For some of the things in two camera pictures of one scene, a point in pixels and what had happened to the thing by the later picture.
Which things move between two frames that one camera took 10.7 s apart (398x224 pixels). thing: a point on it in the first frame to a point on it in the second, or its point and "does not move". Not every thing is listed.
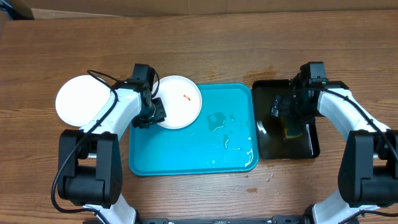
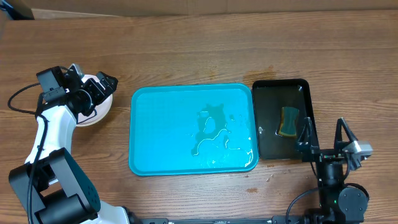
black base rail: x=277 y=219 does not move
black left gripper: x=160 y=117 to x=100 y=94
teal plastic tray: x=223 y=139 does not move
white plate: x=182 y=100 to x=101 y=111
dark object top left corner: x=17 y=9 does not move
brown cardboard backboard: x=43 y=9 does not move
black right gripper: x=308 y=122 to x=305 y=142
